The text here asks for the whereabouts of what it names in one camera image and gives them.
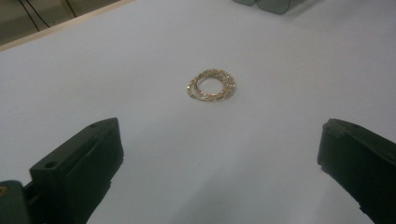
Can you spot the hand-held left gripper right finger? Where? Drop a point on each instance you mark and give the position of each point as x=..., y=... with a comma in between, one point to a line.
x=361, y=161

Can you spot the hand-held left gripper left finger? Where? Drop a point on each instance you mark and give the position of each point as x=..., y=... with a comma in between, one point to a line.
x=77, y=174

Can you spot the grey transparent compartment box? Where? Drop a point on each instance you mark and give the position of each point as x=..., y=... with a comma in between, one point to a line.
x=274, y=5

